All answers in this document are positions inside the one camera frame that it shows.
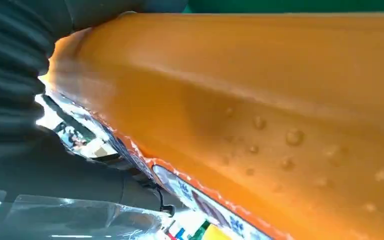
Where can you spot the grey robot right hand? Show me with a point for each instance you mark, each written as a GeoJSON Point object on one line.
{"type": "Point", "coordinates": [62, 175]}

